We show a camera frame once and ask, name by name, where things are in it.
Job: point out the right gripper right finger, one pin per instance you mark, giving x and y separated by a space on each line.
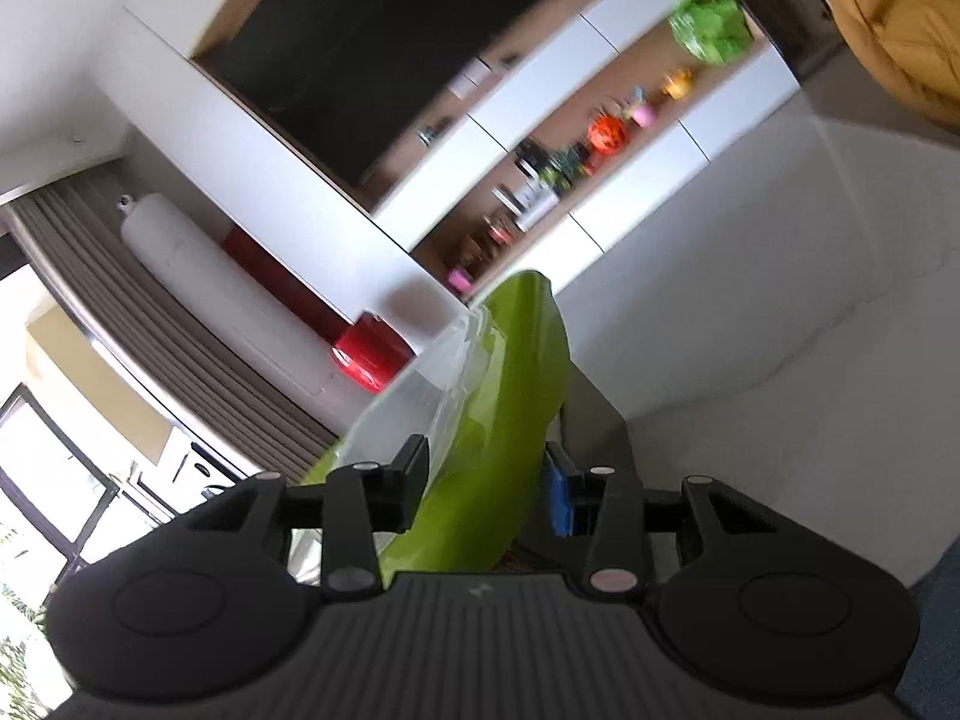
600 510

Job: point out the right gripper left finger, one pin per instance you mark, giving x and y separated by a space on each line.
361 500

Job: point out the green bin lid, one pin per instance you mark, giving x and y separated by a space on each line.
484 394

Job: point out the smoky transparent storage bin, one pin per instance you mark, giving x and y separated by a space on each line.
593 433

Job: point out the red floor vase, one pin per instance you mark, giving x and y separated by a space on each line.
371 352

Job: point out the pink small cup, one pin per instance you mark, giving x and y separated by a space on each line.
460 281

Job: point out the white router box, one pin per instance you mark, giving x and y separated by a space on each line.
527 205

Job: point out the green toy tractor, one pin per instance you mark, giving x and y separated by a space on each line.
566 167

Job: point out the orange pumpkin toy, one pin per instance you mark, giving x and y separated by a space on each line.
607 134

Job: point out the pink toy cup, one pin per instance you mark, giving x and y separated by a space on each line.
639 110

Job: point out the yellow toy pot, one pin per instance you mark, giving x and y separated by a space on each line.
677 84

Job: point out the black television screen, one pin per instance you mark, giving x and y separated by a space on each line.
361 87

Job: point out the green plastic bag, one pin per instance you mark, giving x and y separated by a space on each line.
715 32

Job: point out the yellow cushioned chair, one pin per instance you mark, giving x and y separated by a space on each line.
910 48

